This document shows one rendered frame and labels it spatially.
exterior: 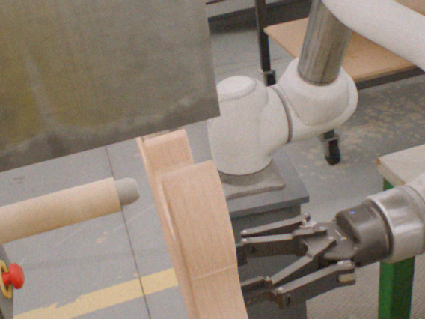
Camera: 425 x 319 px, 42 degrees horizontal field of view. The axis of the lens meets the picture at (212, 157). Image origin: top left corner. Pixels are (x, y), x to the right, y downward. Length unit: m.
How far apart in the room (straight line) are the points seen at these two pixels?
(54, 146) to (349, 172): 2.45
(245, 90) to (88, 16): 1.05
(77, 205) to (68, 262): 1.97
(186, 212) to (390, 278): 0.86
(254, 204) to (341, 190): 1.25
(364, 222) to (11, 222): 0.41
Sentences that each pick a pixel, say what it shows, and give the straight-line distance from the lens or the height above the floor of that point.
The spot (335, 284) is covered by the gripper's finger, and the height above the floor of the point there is 1.06.
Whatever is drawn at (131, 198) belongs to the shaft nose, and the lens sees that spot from 0.51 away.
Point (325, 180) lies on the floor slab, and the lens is 2.67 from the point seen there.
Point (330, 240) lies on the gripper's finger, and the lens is 0.70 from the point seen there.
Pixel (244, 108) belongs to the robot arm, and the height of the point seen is 0.94.
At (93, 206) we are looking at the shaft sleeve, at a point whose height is 1.25.
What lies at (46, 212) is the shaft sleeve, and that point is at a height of 1.26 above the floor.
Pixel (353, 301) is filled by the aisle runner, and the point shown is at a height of 0.00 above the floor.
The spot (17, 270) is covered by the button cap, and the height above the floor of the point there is 0.99.
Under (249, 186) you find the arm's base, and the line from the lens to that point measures 1.41.
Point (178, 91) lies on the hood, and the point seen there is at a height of 1.41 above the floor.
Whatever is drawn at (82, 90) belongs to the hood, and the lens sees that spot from 0.30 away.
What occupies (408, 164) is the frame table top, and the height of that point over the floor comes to 0.93.
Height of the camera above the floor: 1.54
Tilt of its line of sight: 32 degrees down
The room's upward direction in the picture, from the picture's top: 9 degrees counter-clockwise
